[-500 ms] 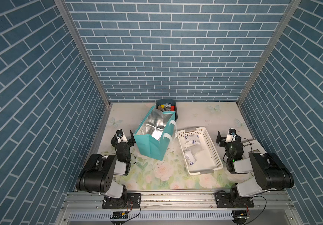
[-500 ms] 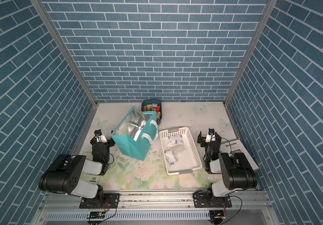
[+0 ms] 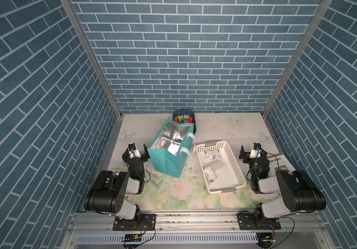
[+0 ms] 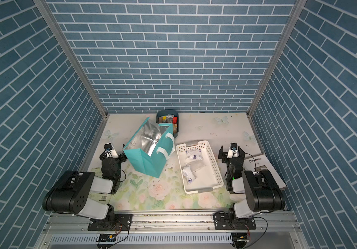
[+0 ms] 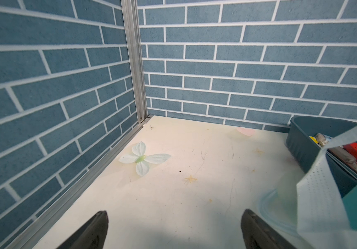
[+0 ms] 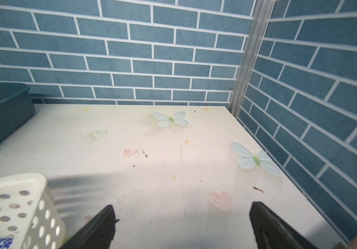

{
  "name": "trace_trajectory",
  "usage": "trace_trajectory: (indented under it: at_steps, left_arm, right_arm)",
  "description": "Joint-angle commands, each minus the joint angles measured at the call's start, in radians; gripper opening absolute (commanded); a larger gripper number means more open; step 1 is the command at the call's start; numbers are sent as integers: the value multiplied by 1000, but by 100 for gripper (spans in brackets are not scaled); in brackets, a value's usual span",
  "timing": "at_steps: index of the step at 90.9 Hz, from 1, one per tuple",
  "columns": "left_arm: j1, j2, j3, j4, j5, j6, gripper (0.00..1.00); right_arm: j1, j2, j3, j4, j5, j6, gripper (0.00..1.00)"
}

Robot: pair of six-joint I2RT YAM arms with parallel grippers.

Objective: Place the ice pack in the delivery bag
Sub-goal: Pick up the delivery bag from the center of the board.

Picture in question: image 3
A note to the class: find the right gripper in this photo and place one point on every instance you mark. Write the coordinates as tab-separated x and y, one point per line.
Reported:
247	155

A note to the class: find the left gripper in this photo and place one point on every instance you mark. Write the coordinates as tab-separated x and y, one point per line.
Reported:
142	156

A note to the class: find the white ice pack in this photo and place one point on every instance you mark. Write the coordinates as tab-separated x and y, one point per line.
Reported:
209	174
216	165
212	155

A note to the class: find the teal insulated delivery bag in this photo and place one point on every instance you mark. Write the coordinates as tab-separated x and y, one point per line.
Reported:
171	147

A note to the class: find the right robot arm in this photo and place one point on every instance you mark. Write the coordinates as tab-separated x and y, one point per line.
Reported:
298	193

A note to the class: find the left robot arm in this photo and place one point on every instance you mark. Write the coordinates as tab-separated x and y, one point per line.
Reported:
107	193

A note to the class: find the white furniture book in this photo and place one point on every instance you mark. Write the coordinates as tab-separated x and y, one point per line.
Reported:
279	162

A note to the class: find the white perforated plastic basket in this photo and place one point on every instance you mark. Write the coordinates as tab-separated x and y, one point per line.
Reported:
230	178

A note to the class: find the dark teal storage bin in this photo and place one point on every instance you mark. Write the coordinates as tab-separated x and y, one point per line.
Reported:
185	114

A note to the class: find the floral table mat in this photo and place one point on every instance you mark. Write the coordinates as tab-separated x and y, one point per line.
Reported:
162	192

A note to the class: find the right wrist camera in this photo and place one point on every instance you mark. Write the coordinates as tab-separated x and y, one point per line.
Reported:
255	151

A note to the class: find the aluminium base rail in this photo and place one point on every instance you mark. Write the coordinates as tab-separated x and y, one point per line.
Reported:
195	221

